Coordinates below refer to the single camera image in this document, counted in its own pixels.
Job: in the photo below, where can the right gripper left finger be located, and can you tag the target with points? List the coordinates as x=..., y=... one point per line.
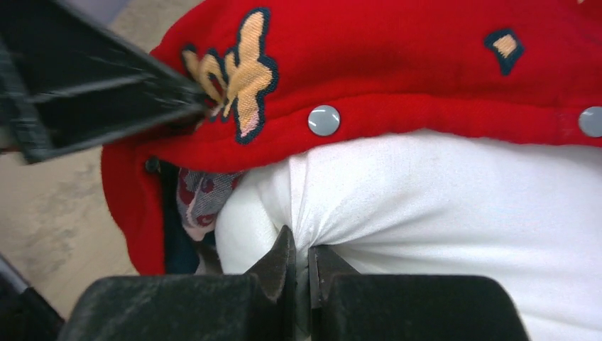
x=256, y=305

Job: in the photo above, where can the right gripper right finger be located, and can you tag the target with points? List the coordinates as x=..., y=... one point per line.
x=347, y=305

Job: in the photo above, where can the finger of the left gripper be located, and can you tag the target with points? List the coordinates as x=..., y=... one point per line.
x=69, y=84

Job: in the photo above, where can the white pillow insert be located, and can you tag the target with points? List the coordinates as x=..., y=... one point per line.
x=527, y=216

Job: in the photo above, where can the red printed pillowcase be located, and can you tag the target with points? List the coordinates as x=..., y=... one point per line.
x=286, y=76

